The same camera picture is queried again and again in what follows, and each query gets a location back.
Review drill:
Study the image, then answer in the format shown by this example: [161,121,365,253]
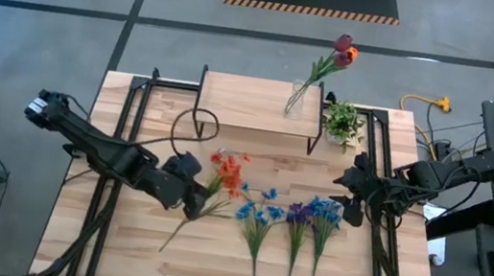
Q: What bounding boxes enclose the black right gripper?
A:
[326,148,401,233]

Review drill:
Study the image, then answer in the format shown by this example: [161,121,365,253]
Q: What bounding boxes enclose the dark red tulip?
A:
[306,29,355,100]

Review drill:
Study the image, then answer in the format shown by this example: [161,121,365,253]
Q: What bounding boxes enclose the smooth clear glass vase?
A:
[282,78,309,122]

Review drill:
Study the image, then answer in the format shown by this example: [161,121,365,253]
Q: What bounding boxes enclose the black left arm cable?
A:
[168,103,223,164]

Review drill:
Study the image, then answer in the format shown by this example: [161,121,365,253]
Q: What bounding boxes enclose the orange flower bunch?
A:
[157,141,251,264]

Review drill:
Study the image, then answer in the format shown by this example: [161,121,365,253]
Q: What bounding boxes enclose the black metal table frame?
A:
[28,53,470,276]

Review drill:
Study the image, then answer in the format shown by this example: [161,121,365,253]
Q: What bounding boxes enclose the green plant white pot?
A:
[318,98,370,151]

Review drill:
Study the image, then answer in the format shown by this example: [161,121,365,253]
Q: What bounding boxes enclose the purple flower bunch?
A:
[277,200,316,276]

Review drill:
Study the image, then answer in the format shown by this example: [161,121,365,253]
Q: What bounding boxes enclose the wooden shelf black legs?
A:
[188,62,331,158]

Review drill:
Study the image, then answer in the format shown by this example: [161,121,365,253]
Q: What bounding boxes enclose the yellow extension cord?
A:
[392,90,455,160]

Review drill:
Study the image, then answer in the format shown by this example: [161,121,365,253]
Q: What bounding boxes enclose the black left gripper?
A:
[151,148,218,224]

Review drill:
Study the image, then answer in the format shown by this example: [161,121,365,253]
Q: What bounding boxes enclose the blue flower bunch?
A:
[226,182,289,276]
[297,195,346,276]

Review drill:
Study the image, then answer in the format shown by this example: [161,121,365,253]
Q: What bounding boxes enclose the purple tulip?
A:
[284,43,356,124]

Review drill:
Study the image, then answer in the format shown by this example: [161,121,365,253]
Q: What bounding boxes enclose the orange tulip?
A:
[311,41,362,96]

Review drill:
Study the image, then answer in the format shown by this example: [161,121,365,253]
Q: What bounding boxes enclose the white box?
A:
[413,202,455,268]

